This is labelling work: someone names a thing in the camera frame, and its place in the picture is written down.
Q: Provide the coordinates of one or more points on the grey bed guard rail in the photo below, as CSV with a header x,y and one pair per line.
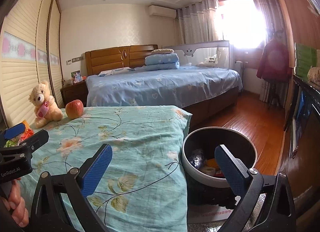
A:
x,y
197,52

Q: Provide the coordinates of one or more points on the wooden nightstand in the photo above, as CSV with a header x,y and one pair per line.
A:
x,y
73,94

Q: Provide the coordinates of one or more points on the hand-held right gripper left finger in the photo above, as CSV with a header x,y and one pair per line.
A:
x,y
96,169

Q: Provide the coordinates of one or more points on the wooden headboard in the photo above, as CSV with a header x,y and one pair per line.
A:
x,y
107,58

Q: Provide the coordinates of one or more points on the brown plush toy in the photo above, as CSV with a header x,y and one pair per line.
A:
x,y
314,75

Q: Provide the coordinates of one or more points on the small beige pillow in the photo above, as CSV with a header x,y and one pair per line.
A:
x,y
162,51

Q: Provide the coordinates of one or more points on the teal floral sheet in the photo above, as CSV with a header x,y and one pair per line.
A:
x,y
140,147

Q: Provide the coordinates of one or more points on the white cardboard box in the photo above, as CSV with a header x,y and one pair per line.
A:
x,y
215,213

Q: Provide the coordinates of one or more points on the wall switch panel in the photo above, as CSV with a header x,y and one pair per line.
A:
x,y
75,60

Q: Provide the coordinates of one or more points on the folded blue quilt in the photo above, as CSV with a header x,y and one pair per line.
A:
x,y
162,62

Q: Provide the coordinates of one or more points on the small orange foam net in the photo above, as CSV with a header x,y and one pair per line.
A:
x,y
25,124

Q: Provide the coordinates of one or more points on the white round trash bin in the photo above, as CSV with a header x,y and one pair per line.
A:
x,y
200,137

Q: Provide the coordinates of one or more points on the photo frame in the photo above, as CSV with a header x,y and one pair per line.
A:
x,y
76,77

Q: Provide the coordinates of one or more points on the white printed pillow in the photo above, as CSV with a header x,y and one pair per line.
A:
x,y
113,72

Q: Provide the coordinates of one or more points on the cream teddy bear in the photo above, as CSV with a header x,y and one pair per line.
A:
x,y
42,107

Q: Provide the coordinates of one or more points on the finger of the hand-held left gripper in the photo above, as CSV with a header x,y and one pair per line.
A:
x,y
14,131
36,139

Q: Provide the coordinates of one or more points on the grey patterned curtain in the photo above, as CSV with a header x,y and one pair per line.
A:
x,y
197,22
266,14

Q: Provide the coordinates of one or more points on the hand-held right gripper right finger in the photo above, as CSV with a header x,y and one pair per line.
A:
x,y
230,169

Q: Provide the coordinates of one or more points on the white air conditioner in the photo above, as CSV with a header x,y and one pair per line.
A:
x,y
162,11

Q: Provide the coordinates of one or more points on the flat screen television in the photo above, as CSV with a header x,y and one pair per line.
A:
x,y
303,117

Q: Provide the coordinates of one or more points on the red apple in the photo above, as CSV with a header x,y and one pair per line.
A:
x,y
74,109

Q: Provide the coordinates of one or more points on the green snack wrapper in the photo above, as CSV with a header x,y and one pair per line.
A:
x,y
10,143

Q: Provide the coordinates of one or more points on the bed with blue sheet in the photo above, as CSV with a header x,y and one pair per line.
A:
x,y
162,84

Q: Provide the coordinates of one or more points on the green box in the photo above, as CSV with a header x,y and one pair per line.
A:
x,y
305,59

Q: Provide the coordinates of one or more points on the person's left hand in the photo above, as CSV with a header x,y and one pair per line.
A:
x,y
17,204

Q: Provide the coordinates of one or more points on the dark red coat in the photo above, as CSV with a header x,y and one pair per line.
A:
x,y
275,62

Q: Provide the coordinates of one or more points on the white plush toy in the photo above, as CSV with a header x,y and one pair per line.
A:
x,y
210,60

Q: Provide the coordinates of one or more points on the cream sliding wardrobe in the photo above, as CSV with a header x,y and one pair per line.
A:
x,y
22,77

